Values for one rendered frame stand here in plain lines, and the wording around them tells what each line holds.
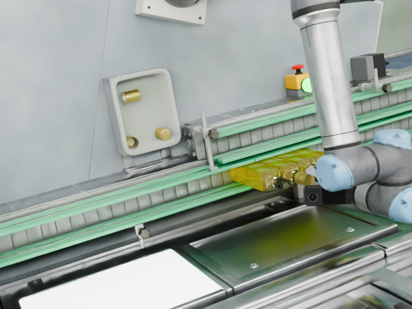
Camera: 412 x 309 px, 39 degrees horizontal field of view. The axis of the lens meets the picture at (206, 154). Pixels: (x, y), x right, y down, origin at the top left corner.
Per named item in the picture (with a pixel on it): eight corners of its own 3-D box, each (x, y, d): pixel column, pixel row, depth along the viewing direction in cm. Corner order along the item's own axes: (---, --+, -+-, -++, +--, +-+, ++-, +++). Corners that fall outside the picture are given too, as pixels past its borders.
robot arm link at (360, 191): (366, 217, 129) (363, 181, 128) (352, 212, 134) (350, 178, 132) (392, 209, 132) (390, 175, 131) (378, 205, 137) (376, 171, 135)
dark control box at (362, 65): (352, 80, 203) (368, 80, 195) (349, 57, 201) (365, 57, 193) (370, 75, 206) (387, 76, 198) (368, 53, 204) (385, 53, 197)
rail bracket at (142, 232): (126, 241, 162) (142, 255, 150) (121, 218, 160) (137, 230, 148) (140, 237, 163) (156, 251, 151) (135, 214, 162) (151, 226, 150)
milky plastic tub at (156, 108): (117, 153, 170) (126, 157, 162) (101, 78, 165) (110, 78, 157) (171, 139, 177) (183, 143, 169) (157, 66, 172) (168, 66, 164)
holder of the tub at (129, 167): (121, 170, 172) (129, 175, 165) (102, 78, 165) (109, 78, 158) (174, 156, 178) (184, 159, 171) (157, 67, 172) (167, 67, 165)
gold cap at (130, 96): (121, 91, 166) (135, 87, 168) (123, 103, 167) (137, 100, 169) (124, 92, 163) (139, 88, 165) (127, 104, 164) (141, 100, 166)
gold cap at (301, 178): (294, 185, 154) (304, 189, 150) (293, 172, 153) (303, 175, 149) (306, 183, 155) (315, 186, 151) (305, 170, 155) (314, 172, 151)
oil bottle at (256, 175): (231, 181, 173) (268, 195, 154) (228, 162, 172) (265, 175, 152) (247, 175, 175) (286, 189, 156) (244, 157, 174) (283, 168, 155)
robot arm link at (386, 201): (428, 182, 121) (430, 221, 123) (390, 173, 131) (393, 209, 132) (399, 190, 118) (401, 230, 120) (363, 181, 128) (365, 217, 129)
